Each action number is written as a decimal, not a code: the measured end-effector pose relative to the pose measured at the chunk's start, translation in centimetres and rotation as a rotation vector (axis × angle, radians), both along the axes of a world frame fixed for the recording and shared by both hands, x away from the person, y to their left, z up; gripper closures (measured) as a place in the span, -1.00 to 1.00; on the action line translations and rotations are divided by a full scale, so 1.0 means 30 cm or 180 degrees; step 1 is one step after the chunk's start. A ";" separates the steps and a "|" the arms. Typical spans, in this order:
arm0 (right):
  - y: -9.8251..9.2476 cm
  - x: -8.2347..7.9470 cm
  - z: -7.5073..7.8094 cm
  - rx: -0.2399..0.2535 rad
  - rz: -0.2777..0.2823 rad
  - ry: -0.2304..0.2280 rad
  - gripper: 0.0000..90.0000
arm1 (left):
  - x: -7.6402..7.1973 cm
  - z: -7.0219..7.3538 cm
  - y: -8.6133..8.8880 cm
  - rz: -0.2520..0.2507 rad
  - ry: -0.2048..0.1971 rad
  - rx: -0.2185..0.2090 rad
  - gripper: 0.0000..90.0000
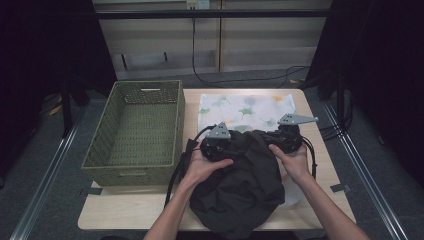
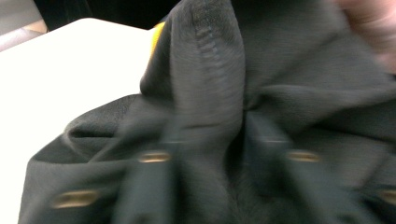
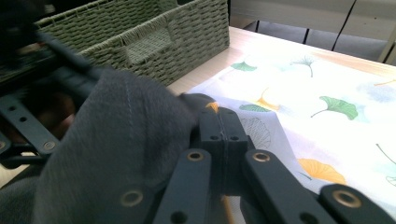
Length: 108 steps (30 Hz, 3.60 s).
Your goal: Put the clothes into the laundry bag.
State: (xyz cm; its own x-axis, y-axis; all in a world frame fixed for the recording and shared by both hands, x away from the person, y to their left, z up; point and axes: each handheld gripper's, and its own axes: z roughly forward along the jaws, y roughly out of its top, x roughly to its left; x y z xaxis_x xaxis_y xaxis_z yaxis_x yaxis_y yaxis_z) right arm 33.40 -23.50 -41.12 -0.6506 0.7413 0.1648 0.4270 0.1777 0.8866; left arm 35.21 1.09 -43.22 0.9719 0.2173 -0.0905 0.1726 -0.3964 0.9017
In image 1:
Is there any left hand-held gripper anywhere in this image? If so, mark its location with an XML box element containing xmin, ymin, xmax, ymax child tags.
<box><xmin>199</xmin><ymin>121</ymin><xmax>242</xmax><ymax>163</ymax></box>

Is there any leaf print mesh laundry bag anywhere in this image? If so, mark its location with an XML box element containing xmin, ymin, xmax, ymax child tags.
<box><xmin>197</xmin><ymin>93</ymin><xmax>305</xmax><ymax>208</ymax></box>

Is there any white wall outlet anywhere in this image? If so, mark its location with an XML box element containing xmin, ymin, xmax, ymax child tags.
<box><xmin>186</xmin><ymin>0</ymin><xmax>211</xmax><ymax>10</ymax></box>

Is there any dark curtain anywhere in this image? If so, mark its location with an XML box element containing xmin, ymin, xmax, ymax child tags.
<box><xmin>0</xmin><ymin>0</ymin><xmax>118</xmax><ymax>174</ymax></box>
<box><xmin>299</xmin><ymin>0</ymin><xmax>424</xmax><ymax>189</ymax></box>

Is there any left hand-held gripper cable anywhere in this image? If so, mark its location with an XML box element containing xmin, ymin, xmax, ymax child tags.
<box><xmin>163</xmin><ymin>125</ymin><xmax>216</xmax><ymax>208</ymax></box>

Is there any aluminium floor rail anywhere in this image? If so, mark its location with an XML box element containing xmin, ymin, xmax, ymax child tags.
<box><xmin>321</xmin><ymin>101</ymin><xmax>410</xmax><ymax>240</ymax></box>
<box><xmin>9</xmin><ymin>116</ymin><xmax>86</xmax><ymax>240</ymax></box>

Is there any bundle of black floor cables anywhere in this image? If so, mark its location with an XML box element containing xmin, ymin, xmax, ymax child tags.
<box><xmin>318</xmin><ymin>98</ymin><xmax>355</xmax><ymax>142</ymax></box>

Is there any right hand-held gripper cable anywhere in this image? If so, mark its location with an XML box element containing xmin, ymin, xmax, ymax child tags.
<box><xmin>299</xmin><ymin>135</ymin><xmax>318</xmax><ymax>180</ymax></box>

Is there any yellow floor tape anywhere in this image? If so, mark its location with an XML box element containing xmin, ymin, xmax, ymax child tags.
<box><xmin>47</xmin><ymin>104</ymin><xmax>63</xmax><ymax>117</ymax></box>

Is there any person's left hand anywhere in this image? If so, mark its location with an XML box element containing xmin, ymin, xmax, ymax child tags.
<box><xmin>184</xmin><ymin>142</ymin><xmax>235</xmax><ymax>188</ymax></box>

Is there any person's right hand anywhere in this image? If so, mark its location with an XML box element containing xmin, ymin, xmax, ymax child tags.
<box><xmin>268</xmin><ymin>142</ymin><xmax>315</xmax><ymax>184</ymax></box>

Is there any black garment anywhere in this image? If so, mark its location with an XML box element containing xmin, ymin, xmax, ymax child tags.
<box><xmin>189</xmin><ymin>129</ymin><xmax>287</xmax><ymax>240</ymax></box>

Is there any black horizontal bar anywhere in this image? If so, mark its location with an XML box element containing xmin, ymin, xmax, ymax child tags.
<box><xmin>94</xmin><ymin>9</ymin><xmax>332</xmax><ymax>20</ymax></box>

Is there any black wall cable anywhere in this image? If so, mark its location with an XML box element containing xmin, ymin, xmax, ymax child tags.
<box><xmin>191</xmin><ymin>17</ymin><xmax>312</xmax><ymax>89</ymax></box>

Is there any green woven basket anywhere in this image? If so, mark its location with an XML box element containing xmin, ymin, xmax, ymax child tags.
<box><xmin>81</xmin><ymin>79</ymin><xmax>186</xmax><ymax>187</ymax></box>

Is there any black metal stand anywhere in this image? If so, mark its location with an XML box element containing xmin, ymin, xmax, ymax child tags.
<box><xmin>335</xmin><ymin>74</ymin><xmax>346</xmax><ymax>131</ymax></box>
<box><xmin>59</xmin><ymin>74</ymin><xmax>75</xmax><ymax>140</ymax></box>

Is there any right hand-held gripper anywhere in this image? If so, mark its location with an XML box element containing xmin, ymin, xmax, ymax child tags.
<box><xmin>262</xmin><ymin>113</ymin><xmax>320</xmax><ymax>155</ymax></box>

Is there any hand-held gripper cable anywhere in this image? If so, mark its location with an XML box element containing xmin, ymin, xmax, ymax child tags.
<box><xmin>299</xmin><ymin>135</ymin><xmax>318</xmax><ymax>180</ymax></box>
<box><xmin>163</xmin><ymin>125</ymin><xmax>216</xmax><ymax>208</ymax></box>

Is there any grey tape piece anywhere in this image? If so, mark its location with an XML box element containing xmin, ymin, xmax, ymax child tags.
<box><xmin>329</xmin><ymin>183</ymin><xmax>352</xmax><ymax>194</ymax></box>
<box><xmin>79</xmin><ymin>187</ymin><xmax>104</xmax><ymax>197</ymax></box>

